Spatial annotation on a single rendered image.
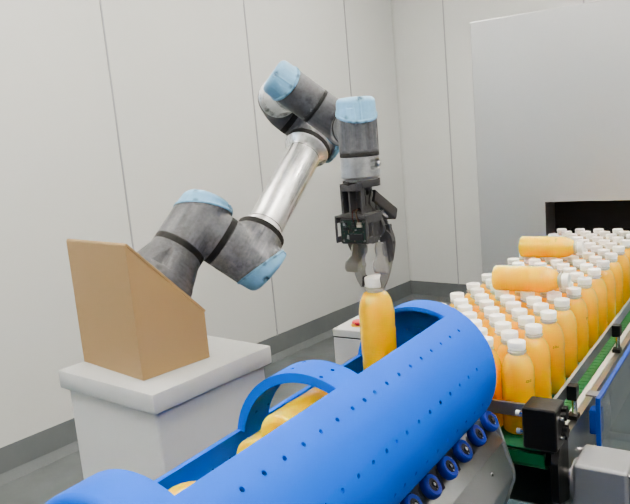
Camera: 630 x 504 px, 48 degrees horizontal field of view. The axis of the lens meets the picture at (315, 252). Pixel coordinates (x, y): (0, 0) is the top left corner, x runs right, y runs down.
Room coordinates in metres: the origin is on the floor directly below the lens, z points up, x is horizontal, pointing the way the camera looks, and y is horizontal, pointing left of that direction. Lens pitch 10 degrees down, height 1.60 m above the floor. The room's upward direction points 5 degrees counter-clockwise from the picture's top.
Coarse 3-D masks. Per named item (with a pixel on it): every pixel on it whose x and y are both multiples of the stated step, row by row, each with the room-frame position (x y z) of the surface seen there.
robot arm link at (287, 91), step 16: (288, 64) 1.41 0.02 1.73; (272, 80) 1.40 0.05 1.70; (288, 80) 1.39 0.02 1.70; (304, 80) 1.41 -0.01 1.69; (272, 96) 1.42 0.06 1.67; (288, 96) 1.40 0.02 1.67; (304, 96) 1.40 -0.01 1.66; (320, 96) 1.41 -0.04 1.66; (272, 112) 1.73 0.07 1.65; (288, 112) 1.74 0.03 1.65; (304, 112) 1.41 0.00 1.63
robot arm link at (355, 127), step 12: (360, 96) 1.32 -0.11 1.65; (336, 108) 1.34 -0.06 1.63; (348, 108) 1.32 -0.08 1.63; (360, 108) 1.31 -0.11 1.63; (372, 108) 1.33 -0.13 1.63; (336, 120) 1.37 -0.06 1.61; (348, 120) 1.31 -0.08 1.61; (360, 120) 1.31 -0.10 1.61; (372, 120) 1.32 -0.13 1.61; (336, 132) 1.36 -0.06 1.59; (348, 132) 1.32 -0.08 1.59; (360, 132) 1.31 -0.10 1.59; (372, 132) 1.32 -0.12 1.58; (348, 144) 1.32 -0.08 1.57; (360, 144) 1.31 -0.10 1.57; (372, 144) 1.32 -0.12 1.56; (348, 156) 1.32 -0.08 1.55; (360, 156) 1.31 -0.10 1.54
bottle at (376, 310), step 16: (368, 288) 1.36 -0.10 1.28; (384, 288) 1.36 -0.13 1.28; (368, 304) 1.35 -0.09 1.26; (384, 304) 1.34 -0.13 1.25; (368, 320) 1.34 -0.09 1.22; (384, 320) 1.34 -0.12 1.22; (368, 336) 1.35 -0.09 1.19; (384, 336) 1.34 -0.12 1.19; (368, 352) 1.35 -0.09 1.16; (384, 352) 1.34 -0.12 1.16
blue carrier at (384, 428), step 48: (432, 336) 1.25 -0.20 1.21; (480, 336) 1.35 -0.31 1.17; (336, 384) 1.02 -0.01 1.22; (384, 384) 1.06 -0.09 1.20; (432, 384) 1.14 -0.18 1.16; (480, 384) 1.27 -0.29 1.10; (240, 432) 1.12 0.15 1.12; (288, 432) 0.88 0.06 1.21; (336, 432) 0.92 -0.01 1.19; (384, 432) 0.99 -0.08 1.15; (432, 432) 1.09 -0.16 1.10; (96, 480) 0.75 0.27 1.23; (144, 480) 0.74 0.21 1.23; (192, 480) 1.02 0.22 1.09; (240, 480) 0.78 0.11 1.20; (288, 480) 0.81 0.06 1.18; (336, 480) 0.87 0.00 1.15; (384, 480) 0.95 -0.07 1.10
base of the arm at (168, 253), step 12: (156, 240) 1.47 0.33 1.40; (168, 240) 1.46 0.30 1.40; (180, 240) 1.46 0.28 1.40; (144, 252) 1.44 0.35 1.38; (156, 252) 1.44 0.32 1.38; (168, 252) 1.44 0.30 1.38; (180, 252) 1.45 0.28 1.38; (192, 252) 1.47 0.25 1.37; (156, 264) 1.41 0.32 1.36; (168, 264) 1.42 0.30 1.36; (180, 264) 1.44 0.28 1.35; (192, 264) 1.46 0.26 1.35; (168, 276) 1.41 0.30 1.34; (180, 276) 1.42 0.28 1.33; (192, 276) 1.46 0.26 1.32; (180, 288) 1.42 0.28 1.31; (192, 288) 1.49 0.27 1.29
